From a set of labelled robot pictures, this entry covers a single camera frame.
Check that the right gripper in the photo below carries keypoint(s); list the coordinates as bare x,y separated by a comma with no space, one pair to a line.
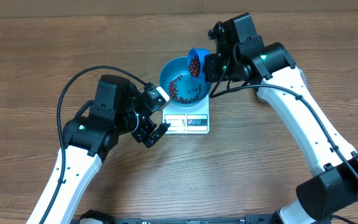
213,60

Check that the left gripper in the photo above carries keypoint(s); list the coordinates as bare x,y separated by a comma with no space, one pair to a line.
143,133

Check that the blue plastic measuring scoop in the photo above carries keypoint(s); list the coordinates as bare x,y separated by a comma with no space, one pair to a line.
201,53

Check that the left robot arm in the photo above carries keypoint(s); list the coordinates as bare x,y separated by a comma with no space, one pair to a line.
118,108

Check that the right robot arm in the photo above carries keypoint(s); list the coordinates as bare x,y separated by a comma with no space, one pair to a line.
241,56

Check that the white digital kitchen scale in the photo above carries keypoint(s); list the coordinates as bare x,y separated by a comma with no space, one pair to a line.
188,119

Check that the red beans in bowl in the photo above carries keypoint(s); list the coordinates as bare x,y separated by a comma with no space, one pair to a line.
184,90

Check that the blue metal bowl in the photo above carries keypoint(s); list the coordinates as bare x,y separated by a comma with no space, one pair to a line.
178,66

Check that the red adzuki beans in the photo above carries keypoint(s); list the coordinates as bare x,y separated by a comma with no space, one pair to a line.
194,67

